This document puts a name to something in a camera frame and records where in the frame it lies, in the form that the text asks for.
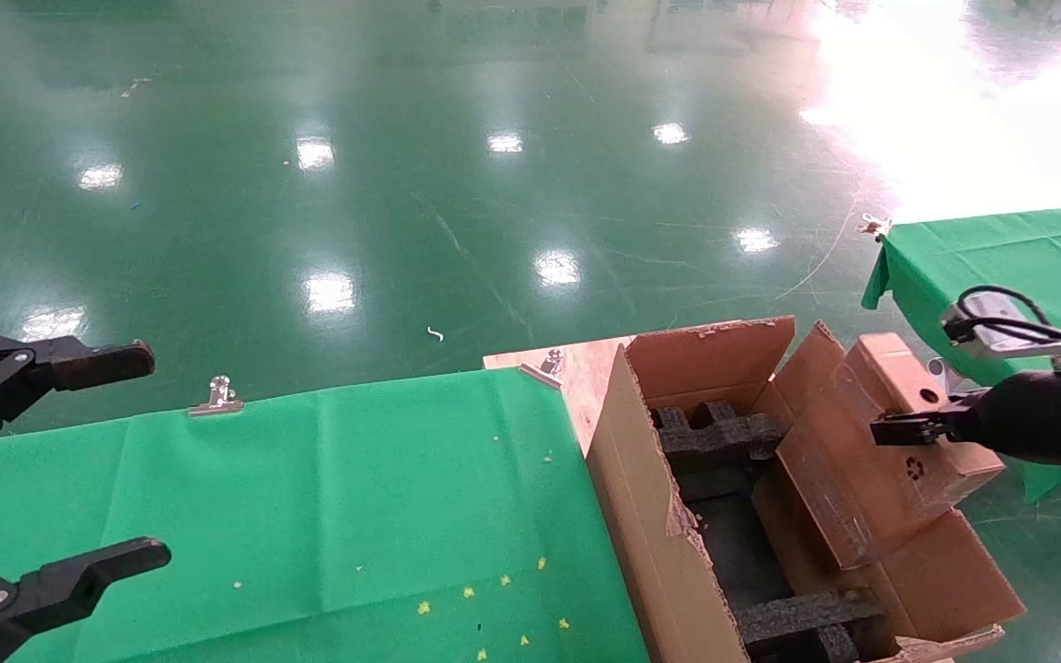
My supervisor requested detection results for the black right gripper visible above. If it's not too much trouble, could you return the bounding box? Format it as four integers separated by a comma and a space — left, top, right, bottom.
869, 368, 1061, 468

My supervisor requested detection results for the large open brown carton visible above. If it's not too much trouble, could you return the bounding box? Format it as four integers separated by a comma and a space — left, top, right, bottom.
586, 316, 1027, 663

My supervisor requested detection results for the large green table cloth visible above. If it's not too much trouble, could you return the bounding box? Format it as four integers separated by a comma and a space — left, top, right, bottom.
0, 366, 651, 663

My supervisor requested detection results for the small brown cardboard box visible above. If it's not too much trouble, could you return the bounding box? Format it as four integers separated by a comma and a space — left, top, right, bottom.
775, 331, 1008, 570

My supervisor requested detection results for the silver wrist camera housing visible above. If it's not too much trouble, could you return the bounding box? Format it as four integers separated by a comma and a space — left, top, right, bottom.
940, 297, 1061, 362

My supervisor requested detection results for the black foam insert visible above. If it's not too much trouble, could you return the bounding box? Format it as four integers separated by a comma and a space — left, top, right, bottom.
733, 591, 883, 663
648, 399, 787, 480

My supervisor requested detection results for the small green table cloth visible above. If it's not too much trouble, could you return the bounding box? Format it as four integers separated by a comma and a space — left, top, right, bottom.
860, 203, 1061, 505

